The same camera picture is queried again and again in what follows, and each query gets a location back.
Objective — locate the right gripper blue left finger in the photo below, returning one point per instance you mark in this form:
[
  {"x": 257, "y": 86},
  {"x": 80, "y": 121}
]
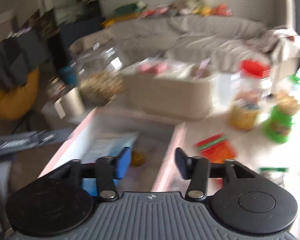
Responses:
[{"x": 108, "y": 169}]

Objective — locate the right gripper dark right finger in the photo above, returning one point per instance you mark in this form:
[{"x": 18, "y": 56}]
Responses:
[{"x": 197, "y": 170}]

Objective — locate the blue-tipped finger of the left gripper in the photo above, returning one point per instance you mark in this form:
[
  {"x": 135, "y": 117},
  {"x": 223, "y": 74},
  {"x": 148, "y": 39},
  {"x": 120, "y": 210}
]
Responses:
[{"x": 14, "y": 143}]

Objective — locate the blue snack packet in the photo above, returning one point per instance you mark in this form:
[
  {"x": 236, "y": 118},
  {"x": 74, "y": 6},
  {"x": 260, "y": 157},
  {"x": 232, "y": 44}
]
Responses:
[{"x": 106, "y": 144}]

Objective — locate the long red snack packet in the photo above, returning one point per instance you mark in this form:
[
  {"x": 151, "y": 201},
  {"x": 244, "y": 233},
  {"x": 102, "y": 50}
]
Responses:
[{"x": 217, "y": 149}]

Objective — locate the green-edged clear snack packet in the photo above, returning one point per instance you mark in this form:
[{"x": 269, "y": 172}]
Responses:
[{"x": 274, "y": 174}]

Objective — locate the orange fruit right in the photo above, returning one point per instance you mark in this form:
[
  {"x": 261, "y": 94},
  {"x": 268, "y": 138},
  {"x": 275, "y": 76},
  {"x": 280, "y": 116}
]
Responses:
[{"x": 137, "y": 159}]

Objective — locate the yellow chair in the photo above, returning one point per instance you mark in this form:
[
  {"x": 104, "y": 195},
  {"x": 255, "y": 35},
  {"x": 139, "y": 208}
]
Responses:
[{"x": 15, "y": 103}]

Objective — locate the pink open storage box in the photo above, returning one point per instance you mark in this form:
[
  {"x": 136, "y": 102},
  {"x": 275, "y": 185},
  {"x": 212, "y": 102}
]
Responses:
[{"x": 105, "y": 132}]

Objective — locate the white ribbed mug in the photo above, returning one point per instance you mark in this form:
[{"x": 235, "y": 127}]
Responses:
[{"x": 69, "y": 104}]

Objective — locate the small glass candy jar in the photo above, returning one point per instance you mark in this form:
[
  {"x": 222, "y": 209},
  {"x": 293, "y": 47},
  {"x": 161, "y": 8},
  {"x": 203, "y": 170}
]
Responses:
[{"x": 54, "y": 88}]

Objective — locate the red-lid clear plastic jar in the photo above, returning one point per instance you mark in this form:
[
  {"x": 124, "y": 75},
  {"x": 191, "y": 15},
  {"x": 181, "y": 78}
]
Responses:
[{"x": 253, "y": 86}]

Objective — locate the beige oval organizer tub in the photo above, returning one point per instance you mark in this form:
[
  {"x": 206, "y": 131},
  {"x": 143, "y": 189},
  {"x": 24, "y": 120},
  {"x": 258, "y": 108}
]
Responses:
[{"x": 183, "y": 91}]

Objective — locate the white tablecloth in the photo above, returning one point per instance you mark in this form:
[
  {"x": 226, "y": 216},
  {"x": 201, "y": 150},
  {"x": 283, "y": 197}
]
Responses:
[{"x": 253, "y": 148}]

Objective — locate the green candy dispenser toy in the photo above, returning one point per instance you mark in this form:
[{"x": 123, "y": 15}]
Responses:
[{"x": 280, "y": 122}]

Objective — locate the glass jar with nuts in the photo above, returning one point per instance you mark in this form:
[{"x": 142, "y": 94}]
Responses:
[{"x": 97, "y": 71}]

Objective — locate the pink egg-shaped toy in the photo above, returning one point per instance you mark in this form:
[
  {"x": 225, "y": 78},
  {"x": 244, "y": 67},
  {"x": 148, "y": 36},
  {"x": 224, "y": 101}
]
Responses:
[{"x": 158, "y": 68}]

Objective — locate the grey covered sofa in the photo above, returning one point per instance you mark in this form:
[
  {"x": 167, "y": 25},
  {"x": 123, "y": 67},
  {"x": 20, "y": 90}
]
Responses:
[{"x": 226, "y": 41}]

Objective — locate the orange plush toy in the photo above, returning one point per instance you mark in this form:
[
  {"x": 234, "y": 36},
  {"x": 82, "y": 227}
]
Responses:
[{"x": 221, "y": 10}]

